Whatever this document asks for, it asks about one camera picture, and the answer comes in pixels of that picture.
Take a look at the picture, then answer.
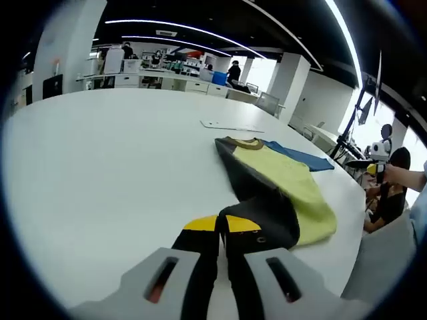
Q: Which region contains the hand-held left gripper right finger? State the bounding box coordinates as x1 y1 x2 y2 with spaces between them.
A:
218 214 371 320

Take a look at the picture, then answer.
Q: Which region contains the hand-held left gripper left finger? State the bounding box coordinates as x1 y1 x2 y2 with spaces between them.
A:
68 215 222 320

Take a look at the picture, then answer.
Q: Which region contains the yellow blue black garment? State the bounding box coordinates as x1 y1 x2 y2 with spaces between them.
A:
214 135 338 250

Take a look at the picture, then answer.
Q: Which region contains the person's right hand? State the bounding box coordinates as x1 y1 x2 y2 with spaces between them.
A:
382 163 401 183

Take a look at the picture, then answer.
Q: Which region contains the black monitor stand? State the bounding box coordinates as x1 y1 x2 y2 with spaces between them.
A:
330 49 383 164

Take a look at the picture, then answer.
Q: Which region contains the white desk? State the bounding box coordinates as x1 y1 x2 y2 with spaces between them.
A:
300 123 340 155

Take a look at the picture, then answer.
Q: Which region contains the white square pillar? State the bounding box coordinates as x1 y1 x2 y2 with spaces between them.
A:
266 53 311 125
33 0 105 98

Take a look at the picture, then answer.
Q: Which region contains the grey mesh office chair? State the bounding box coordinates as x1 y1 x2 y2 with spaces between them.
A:
255 91 281 117

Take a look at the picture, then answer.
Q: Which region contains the white ceiling light strip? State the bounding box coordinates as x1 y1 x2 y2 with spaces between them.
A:
325 0 365 89
121 35 233 57
105 19 268 59

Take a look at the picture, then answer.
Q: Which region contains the white power strip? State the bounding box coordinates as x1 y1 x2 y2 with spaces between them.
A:
199 119 266 133

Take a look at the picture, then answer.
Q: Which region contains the white cabinet counter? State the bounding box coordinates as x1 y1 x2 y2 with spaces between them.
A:
75 68 261 104

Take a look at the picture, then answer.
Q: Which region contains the black floor cabinet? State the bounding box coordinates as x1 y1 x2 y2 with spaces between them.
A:
42 73 64 100

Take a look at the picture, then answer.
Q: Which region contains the white tall appliance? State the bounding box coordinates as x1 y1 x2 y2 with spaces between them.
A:
103 48 125 75

